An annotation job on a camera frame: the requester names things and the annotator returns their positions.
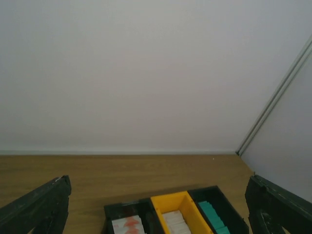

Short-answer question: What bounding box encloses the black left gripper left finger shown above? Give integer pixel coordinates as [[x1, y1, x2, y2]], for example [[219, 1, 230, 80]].
[[0, 175, 71, 234]]

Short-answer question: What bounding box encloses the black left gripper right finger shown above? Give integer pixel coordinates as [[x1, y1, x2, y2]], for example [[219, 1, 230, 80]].
[[245, 175, 312, 234]]

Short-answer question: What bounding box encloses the black right card bin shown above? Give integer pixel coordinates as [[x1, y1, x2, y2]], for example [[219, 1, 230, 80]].
[[188, 186, 249, 234]]

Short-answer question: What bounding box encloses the black card bin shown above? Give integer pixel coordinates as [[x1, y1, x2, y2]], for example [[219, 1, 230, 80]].
[[102, 198, 165, 234], [188, 186, 249, 234]]

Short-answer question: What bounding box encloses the teal card stack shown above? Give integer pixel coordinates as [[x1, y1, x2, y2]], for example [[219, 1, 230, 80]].
[[198, 201, 230, 234]]

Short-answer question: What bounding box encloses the yellow middle card bin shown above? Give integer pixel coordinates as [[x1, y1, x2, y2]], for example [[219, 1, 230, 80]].
[[151, 191, 213, 234]]

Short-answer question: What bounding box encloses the red white card stack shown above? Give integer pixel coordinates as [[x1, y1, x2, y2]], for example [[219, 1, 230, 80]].
[[112, 215, 145, 234]]

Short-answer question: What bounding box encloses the black left card bin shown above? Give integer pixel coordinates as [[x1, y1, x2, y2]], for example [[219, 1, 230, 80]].
[[102, 198, 165, 234]]

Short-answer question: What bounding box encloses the aluminium corner post right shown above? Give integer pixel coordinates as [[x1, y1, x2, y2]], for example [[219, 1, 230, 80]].
[[235, 35, 312, 157]]

